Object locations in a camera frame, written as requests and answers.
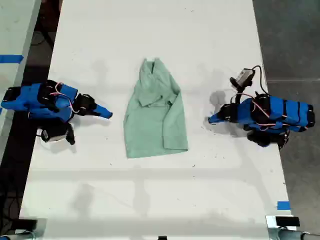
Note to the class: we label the pale green t-shirt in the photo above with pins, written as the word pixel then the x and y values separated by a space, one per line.
pixel 155 120

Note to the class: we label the short blue tape piece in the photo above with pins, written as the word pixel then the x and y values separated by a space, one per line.
pixel 283 205

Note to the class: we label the metal table bracket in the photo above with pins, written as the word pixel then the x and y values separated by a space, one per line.
pixel 41 228
pixel 271 227

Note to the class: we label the small black box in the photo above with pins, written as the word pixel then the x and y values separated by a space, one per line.
pixel 287 221
pixel 27 223

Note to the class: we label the long blue tape strip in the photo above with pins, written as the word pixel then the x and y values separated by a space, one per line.
pixel 11 59

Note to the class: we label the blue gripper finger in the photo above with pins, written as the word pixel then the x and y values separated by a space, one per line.
pixel 217 121
pixel 102 109
pixel 100 114
pixel 217 116

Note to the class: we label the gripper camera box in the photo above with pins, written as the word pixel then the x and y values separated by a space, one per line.
pixel 243 76
pixel 53 136

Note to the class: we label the camera black stalk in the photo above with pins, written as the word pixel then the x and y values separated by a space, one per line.
pixel 240 93
pixel 70 135

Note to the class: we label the white side table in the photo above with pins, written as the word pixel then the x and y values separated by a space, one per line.
pixel 15 30

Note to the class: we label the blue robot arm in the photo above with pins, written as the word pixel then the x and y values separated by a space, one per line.
pixel 282 112
pixel 30 100

